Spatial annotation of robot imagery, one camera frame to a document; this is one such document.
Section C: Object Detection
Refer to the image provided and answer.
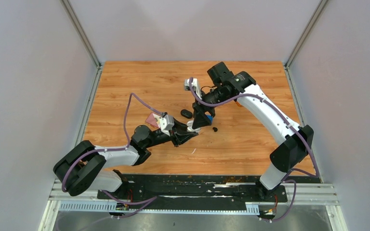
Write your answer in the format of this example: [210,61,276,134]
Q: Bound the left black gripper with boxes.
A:
[145,117,199,149]

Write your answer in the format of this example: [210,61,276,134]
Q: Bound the black earbud charging case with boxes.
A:
[180,109,193,119]

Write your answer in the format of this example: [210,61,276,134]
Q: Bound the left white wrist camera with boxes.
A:
[158,115,174,136]

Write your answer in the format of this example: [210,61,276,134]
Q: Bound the white slotted cable duct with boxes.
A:
[59,201,260,215]

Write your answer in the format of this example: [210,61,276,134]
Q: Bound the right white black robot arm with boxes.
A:
[184,62,314,201]

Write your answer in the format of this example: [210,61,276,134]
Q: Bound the pink small carton box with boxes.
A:
[145,113,163,128]

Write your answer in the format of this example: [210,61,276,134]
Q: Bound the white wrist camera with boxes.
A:
[184,77,202,99]
[158,115,174,136]

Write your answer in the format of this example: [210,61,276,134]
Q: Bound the blue toy brick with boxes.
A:
[206,115,213,124]

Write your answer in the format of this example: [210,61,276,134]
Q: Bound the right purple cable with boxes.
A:
[188,77,321,223]

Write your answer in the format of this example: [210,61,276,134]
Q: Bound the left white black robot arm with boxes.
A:
[53,117,200,199]

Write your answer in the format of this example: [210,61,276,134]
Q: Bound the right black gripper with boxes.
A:
[192,85,230,129]

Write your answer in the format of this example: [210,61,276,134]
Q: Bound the purple cable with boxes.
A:
[188,77,321,223]
[61,92,167,193]

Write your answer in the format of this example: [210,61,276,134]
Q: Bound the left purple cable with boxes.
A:
[61,92,167,193]

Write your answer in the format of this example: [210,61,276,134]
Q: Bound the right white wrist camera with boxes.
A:
[184,77,202,99]

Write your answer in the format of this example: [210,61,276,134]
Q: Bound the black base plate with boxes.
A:
[111,174,288,211]

